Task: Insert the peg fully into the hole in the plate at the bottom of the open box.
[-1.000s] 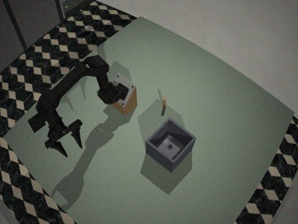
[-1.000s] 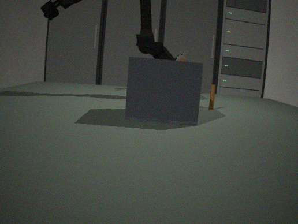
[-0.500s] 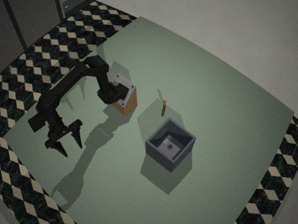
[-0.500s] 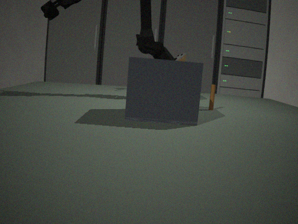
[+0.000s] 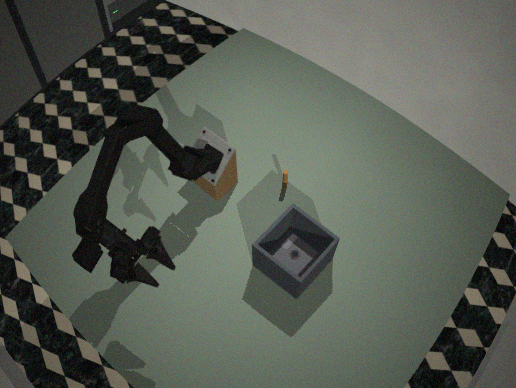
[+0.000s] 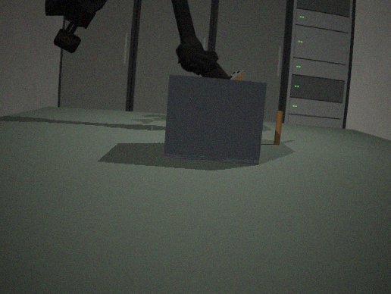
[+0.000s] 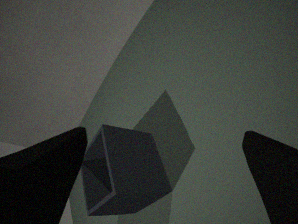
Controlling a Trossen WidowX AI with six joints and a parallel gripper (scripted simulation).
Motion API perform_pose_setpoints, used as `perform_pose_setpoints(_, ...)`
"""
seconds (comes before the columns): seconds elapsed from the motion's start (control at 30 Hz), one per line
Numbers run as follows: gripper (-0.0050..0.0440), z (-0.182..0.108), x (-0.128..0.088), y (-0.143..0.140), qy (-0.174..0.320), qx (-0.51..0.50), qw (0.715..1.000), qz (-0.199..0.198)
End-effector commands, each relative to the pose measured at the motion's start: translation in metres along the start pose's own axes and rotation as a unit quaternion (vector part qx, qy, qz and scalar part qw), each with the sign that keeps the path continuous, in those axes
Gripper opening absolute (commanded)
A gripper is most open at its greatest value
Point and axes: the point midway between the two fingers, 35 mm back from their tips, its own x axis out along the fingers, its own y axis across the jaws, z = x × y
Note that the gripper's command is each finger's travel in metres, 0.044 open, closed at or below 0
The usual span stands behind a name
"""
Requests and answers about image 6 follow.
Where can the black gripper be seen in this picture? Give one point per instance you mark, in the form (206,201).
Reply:
(87,9)

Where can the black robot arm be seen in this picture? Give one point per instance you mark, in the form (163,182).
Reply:
(190,52)

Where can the brown wooden peg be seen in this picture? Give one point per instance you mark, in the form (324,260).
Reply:
(278,127)

